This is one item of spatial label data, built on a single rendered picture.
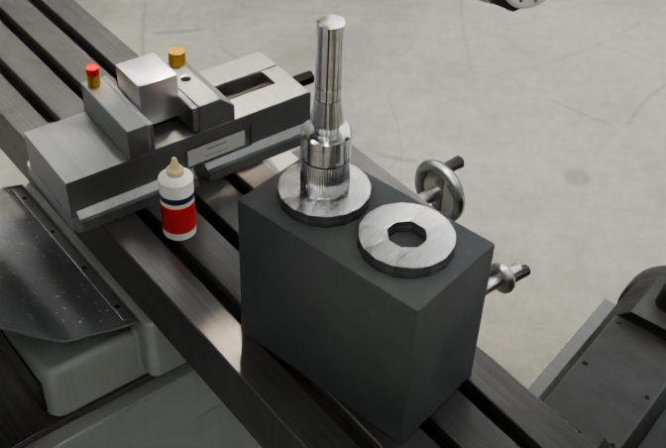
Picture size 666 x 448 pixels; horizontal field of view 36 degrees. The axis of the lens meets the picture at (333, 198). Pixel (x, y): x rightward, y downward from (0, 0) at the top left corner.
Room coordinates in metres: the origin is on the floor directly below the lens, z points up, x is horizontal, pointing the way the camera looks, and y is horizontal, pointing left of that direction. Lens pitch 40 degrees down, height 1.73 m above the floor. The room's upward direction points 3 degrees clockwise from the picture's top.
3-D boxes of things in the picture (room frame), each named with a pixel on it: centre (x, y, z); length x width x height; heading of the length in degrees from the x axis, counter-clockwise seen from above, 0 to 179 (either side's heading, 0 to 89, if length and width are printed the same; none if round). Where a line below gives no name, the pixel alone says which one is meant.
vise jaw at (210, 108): (1.07, 0.19, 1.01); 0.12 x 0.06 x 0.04; 38
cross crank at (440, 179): (1.35, -0.16, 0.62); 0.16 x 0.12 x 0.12; 130
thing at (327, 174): (0.76, 0.01, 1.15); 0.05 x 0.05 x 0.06
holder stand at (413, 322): (0.73, -0.03, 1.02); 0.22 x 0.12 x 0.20; 51
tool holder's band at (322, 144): (0.76, 0.01, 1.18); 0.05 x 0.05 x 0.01
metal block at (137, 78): (1.04, 0.23, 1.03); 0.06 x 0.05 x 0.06; 38
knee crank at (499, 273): (1.26, -0.27, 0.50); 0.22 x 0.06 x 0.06; 130
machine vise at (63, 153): (1.06, 0.21, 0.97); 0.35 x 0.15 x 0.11; 128
